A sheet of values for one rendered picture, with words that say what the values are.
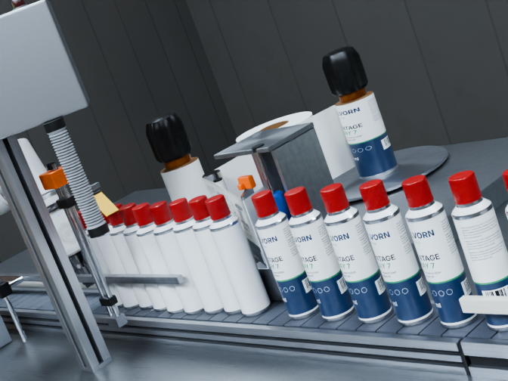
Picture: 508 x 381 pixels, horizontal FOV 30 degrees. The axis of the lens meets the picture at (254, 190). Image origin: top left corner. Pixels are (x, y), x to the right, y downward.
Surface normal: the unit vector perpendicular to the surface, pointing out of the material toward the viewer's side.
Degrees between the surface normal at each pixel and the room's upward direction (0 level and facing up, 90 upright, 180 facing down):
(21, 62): 90
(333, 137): 90
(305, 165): 90
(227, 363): 0
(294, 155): 90
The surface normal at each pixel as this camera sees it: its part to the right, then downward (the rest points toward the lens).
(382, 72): -0.62, 0.40
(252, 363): -0.34, -0.91
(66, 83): 0.14, 0.18
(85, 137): 0.70, -0.09
